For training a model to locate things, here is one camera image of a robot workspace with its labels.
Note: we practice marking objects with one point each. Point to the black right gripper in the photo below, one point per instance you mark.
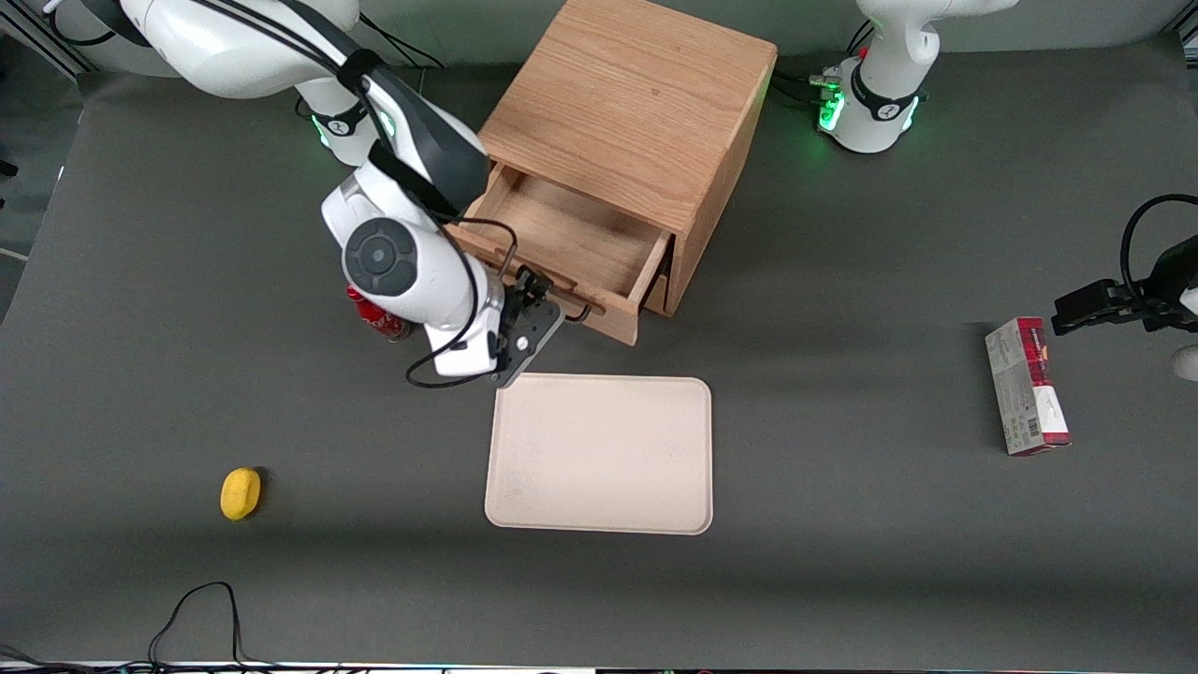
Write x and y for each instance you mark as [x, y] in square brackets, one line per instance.
[525, 290]

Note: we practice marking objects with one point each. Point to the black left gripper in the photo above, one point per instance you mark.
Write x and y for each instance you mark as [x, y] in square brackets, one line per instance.
[1144, 306]

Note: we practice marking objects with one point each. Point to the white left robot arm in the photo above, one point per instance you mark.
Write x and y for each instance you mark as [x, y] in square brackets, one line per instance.
[880, 103]

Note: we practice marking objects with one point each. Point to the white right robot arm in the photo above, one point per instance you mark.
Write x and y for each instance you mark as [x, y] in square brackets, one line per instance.
[402, 253]

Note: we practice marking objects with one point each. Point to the wooden drawer cabinet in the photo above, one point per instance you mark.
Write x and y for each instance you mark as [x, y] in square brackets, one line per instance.
[636, 94]

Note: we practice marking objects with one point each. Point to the red and grey carton box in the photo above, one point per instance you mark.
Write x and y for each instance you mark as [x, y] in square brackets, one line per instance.
[1025, 388]

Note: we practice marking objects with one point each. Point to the red cola bottle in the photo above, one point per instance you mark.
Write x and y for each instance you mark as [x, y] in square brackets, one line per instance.
[379, 320]

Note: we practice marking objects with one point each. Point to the beige plastic tray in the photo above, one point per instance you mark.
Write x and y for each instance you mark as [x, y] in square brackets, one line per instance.
[599, 454]

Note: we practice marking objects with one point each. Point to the yellow lemon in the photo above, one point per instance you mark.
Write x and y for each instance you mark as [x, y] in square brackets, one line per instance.
[240, 493]

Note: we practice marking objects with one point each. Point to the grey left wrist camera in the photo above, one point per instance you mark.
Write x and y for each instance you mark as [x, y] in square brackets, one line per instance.
[1189, 362]

